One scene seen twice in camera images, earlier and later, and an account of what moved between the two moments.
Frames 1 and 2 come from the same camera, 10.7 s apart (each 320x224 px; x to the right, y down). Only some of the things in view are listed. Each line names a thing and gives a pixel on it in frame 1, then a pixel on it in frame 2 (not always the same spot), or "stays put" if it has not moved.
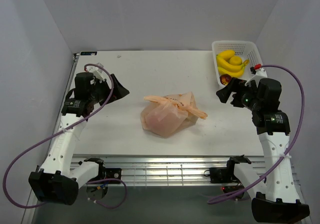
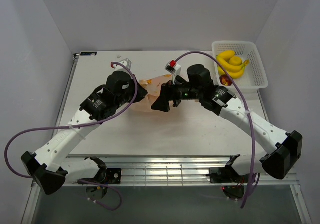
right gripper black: [224, 93] -> [162, 103]
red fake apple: [225, 78] stays put
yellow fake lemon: [236, 60] stays put
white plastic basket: [246, 50] stays put
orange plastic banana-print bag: [171, 116] -> [153, 86]
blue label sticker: [88, 53] stays put
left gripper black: [119, 91] -> [141, 93]
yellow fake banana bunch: [225, 67] stays put
